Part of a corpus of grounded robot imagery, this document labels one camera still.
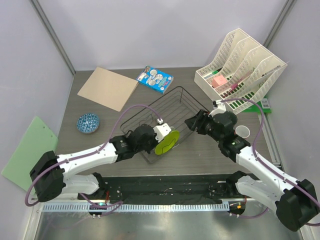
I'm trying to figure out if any white slotted cable duct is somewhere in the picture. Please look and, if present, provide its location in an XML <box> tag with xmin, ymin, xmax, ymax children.
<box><xmin>42</xmin><ymin>201</ymin><xmax>230</xmax><ymax>213</ymax></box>

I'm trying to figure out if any lime green plate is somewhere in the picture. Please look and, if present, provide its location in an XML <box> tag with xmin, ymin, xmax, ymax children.
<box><xmin>154</xmin><ymin>130</ymin><xmax>180</xmax><ymax>156</ymax></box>

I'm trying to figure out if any pink box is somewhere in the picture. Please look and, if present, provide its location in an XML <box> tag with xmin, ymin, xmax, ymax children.
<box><xmin>211</xmin><ymin>75</ymin><xmax>228</xmax><ymax>88</ymax></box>

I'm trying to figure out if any magenta booklet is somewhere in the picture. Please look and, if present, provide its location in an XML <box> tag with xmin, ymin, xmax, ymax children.
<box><xmin>219</xmin><ymin>79</ymin><xmax>244</xmax><ymax>99</ymax></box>

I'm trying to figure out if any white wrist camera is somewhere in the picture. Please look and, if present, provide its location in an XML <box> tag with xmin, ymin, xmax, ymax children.
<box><xmin>152</xmin><ymin>118</ymin><xmax>173</xmax><ymax>143</ymax></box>
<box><xmin>209</xmin><ymin>100</ymin><xmax>227</xmax><ymax>117</ymax></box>

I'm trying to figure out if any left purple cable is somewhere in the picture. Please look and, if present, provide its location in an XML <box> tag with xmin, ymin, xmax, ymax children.
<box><xmin>25</xmin><ymin>104</ymin><xmax>163</xmax><ymax>218</ymax></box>

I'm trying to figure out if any tan cardboard folder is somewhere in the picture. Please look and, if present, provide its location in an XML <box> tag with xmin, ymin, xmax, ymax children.
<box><xmin>77</xmin><ymin>67</ymin><xmax>138</xmax><ymax>112</ymax></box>

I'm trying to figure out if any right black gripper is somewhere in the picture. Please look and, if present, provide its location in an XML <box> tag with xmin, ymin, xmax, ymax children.
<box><xmin>185</xmin><ymin>109</ymin><xmax>223</xmax><ymax>144</ymax></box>

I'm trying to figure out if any black wire dish rack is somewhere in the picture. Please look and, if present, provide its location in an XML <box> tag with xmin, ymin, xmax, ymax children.
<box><xmin>120</xmin><ymin>86</ymin><xmax>207</xmax><ymax>147</ymax></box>

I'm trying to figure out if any blue patterned bowl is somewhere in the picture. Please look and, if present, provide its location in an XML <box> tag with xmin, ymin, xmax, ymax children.
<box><xmin>76</xmin><ymin>113</ymin><xmax>100</xmax><ymax>134</ymax></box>

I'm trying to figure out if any pink ceramic mug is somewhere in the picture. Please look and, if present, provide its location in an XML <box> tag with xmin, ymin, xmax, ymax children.
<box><xmin>235</xmin><ymin>125</ymin><xmax>251</xmax><ymax>139</ymax></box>

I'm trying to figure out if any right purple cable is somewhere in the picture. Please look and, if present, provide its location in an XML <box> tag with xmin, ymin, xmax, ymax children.
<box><xmin>219</xmin><ymin>97</ymin><xmax>320</xmax><ymax>227</ymax></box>

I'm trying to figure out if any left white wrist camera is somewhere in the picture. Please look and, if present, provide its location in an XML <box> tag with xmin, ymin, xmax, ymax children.
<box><xmin>152</xmin><ymin>118</ymin><xmax>173</xmax><ymax>143</ymax></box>

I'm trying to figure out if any light green clipboard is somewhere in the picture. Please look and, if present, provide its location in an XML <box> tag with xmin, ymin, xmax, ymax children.
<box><xmin>1</xmin><ymin>116</ymin><xmax>58</xmax><ymax>191</ymax></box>

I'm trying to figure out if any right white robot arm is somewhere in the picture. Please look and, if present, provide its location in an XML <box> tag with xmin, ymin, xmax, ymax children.
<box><xmin>185</xmin><ymin>110</ymin><xmax>320</xmax><ymax>232</ymax></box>

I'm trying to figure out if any white plastic file organizer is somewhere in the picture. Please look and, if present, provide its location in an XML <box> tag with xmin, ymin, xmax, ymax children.
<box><xmin>194</xmin><ymin>28</ymin><xmax>287</xmax><ymax>114</ymax></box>

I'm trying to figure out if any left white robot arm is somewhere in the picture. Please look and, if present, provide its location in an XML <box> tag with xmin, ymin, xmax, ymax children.
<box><xmin>29</xmin><ymin>124</ymin><xmax>164</xmax><ymax>203</ymax></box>

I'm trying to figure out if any purple cable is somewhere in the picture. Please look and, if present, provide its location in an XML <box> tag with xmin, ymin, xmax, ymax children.
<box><xmin>25</xmin><ymin>104</ymin><xmax>163</xmax><ymax>218</ymax></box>
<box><xmin>219</xmin><ymin>97</ymin><xmax>320</xmax><ymax>227</ymax></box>

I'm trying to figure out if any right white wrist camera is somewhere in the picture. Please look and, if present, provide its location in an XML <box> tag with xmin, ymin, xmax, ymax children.
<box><xmin>209</xmin><ymin>100</ymin><xmax>227</xmax><ymax>117</ymax></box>

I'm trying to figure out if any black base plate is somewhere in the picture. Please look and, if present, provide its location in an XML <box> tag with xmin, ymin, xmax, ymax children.
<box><xmin>87</xmin><ymin>171</ymin><xmax>245</xmax><ymax>205</ymax></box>

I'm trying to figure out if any blue picture book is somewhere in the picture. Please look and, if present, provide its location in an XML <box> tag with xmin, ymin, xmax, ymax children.
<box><xmin>136</xmin><ymin>65</ymin><xmax>174</xmax><ymax>94</ymax></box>

